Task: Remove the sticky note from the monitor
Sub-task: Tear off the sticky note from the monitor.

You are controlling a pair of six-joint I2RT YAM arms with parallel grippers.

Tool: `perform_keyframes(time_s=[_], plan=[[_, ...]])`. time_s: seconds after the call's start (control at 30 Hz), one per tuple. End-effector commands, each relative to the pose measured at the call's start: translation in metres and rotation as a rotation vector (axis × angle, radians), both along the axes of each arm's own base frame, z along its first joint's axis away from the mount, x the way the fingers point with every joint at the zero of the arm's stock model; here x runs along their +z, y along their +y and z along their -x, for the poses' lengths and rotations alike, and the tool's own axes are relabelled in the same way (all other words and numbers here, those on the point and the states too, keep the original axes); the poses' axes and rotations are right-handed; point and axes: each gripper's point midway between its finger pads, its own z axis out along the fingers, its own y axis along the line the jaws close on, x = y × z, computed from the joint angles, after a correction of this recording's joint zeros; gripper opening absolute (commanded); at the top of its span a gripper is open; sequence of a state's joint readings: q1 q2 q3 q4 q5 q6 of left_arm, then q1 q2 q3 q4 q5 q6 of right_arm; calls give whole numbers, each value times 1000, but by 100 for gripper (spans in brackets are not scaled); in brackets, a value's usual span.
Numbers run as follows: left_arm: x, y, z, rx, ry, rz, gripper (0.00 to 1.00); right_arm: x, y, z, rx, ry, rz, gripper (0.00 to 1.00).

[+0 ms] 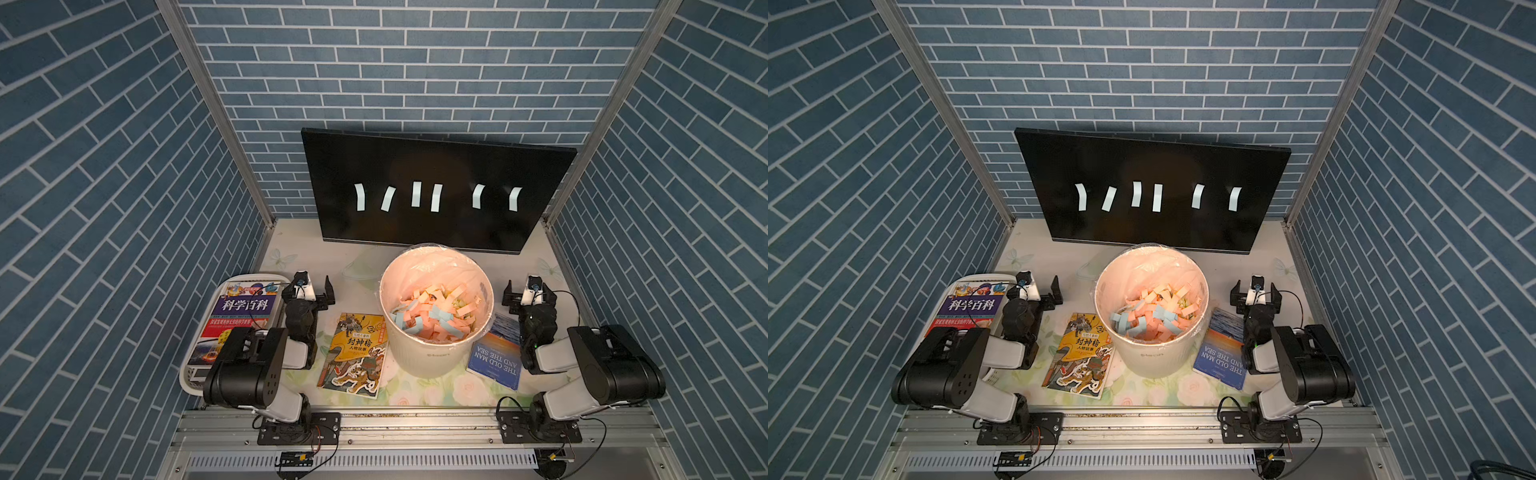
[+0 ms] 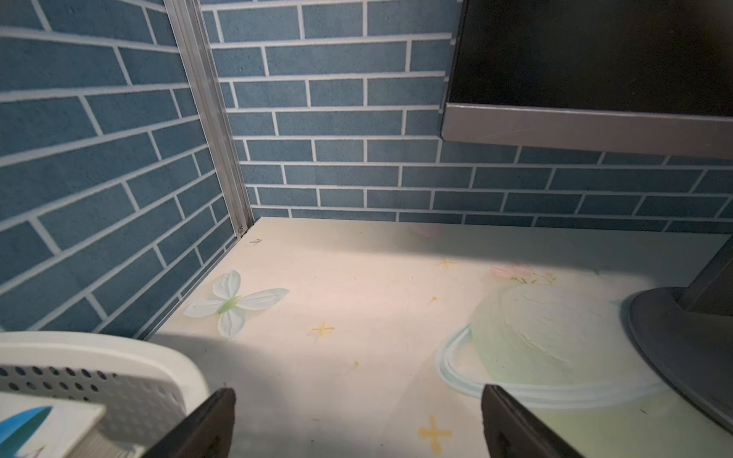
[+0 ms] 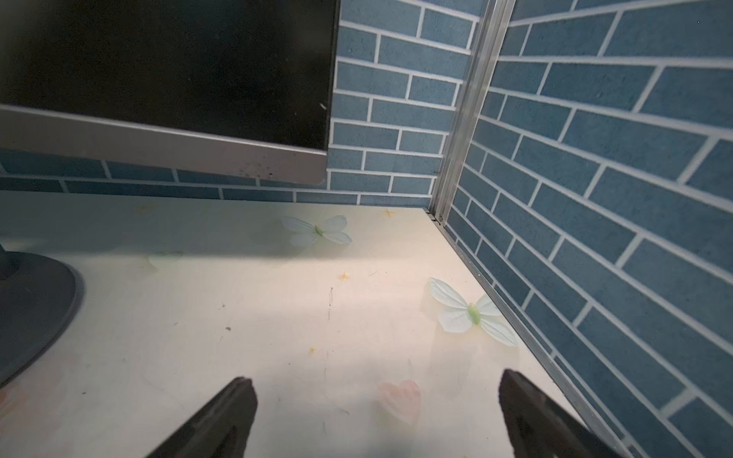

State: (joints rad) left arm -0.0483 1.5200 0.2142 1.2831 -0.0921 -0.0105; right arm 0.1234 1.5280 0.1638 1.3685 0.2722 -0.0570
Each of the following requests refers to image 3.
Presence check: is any aluminium corner post right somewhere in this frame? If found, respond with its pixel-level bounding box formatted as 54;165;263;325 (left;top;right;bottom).
429;0;515;226

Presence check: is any grey round monitor stand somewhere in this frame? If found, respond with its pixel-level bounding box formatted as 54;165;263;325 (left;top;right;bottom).
1;249;83;387

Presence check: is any floral table mat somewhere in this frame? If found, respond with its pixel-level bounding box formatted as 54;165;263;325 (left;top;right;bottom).
1;192;623;457

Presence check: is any black computer monitor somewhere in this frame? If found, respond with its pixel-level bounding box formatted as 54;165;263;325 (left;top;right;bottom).
1;1;340;185

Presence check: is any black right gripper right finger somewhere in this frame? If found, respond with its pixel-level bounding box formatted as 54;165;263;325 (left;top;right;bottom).
498;369;620;458

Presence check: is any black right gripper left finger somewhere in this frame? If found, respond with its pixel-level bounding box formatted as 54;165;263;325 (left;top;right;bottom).
148;377;258;458

